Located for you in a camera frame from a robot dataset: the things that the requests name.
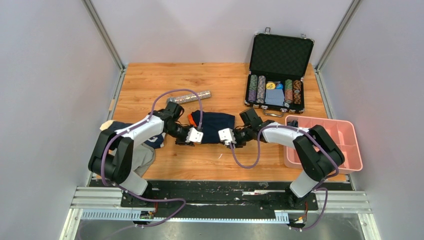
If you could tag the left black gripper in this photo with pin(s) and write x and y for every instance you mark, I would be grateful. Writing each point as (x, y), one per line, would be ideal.
(182, 142)

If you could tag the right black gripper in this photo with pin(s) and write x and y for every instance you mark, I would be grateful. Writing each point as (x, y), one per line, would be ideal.
(238, 144)

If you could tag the navy orange boxer briefs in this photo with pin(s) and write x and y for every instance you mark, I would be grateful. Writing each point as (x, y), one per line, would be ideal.
(212, 122)

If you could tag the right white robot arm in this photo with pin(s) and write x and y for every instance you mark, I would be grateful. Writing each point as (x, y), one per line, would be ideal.
(319, 155)

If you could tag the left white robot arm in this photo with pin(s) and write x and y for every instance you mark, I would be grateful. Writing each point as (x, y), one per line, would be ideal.
(122, 157)

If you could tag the glittery silver microphone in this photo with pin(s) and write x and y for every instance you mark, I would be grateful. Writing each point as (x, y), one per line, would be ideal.
(192, 97)

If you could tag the navy white orange garment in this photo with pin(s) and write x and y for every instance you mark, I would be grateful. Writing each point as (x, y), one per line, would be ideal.
(155, 142)

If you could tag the blue playing card deck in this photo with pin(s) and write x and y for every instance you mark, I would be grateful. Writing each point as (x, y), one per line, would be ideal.
(274, 97)

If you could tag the grey poker chip stack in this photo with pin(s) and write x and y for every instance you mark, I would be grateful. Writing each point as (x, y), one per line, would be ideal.
(261, 88)

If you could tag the purple poker chip stack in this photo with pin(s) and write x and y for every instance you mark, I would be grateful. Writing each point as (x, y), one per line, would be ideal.
(252, 88)

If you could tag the yellow dealer button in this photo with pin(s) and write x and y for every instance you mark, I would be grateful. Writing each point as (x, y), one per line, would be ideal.
(270, 85)

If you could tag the grey cloth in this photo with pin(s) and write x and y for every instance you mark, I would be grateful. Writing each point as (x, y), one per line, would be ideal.
(142, 158)

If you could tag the green poker chip stack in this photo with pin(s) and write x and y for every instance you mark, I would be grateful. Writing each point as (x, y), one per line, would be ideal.
(288, 91)

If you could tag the brown poker chip stack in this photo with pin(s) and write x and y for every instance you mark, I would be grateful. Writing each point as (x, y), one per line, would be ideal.
(297, 87)

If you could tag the black poker chip case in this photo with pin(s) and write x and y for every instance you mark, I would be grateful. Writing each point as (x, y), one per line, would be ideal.
(279, 58)

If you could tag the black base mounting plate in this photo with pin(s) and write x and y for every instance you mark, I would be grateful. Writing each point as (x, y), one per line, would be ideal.
(220, 199)

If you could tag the pink compartment tray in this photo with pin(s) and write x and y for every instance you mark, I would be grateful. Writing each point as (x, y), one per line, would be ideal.
(344, 135)

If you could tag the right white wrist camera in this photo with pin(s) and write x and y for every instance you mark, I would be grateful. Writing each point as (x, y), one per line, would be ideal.
(226, 136)

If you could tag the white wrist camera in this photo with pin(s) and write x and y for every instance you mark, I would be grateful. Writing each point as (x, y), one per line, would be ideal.
(194, 136)
(226, 136)

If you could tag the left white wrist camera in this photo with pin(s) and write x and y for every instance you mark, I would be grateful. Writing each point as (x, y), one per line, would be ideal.
(194, 136)

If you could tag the aluminium frame rail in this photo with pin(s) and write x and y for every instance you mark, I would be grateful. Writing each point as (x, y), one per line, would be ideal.
(104, 203)

